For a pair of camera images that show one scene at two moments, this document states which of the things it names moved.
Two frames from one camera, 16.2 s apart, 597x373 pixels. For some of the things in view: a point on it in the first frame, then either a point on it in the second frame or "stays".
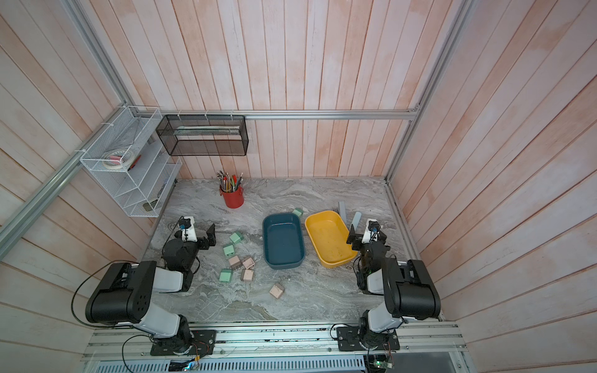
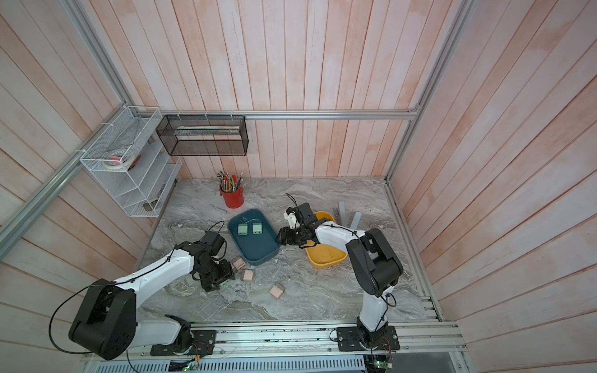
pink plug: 277,291 stays
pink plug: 248,274 stays
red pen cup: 235,199 stays
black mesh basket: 204,135 stays
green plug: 229,251 to 257,228
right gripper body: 358,245 to 295,236
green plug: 236,237 to 242,229
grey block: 342,210 stays
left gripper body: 201,244 to 214,273
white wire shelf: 129,158 stays
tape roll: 118,159 stays
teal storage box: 283,236 to 253,238
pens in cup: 229,183 stays
